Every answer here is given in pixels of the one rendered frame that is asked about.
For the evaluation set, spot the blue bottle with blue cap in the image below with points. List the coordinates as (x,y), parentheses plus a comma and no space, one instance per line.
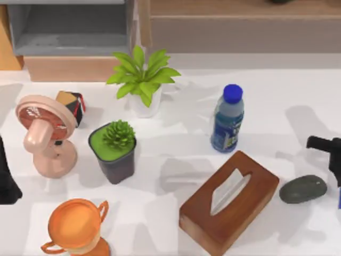
(226,125)

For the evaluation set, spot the leafy plant in white pot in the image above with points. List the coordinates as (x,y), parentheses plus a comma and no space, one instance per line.
(141,77)

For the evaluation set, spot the succulent in dark grey pot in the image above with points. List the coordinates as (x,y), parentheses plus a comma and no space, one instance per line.
(117,162)

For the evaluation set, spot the white tissue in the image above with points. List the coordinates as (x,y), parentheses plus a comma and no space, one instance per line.
(226,192)

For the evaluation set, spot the black and yellow cube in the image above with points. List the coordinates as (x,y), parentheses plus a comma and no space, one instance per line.
(77,104)

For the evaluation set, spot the wooden tissue box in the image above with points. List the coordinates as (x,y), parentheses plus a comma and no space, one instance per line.
(234,213)

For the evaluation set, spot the pale wooden drawer front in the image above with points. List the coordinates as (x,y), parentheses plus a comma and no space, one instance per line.
(74,68)

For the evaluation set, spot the wooden open shelf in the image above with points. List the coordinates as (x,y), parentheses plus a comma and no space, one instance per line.
(239,29)

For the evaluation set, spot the pink desk fan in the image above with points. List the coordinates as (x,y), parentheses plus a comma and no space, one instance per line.
(40,138)

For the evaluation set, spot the orange trophy cup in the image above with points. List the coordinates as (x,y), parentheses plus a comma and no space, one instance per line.
(74,229)

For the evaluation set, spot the dark grey stone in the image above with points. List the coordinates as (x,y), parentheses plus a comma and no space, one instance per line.
(303,190)

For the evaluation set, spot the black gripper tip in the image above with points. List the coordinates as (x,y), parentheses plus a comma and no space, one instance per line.
(6,184)
(334,160)

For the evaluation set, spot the wooden cupboard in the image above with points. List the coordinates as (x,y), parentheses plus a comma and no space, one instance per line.
(8,50)

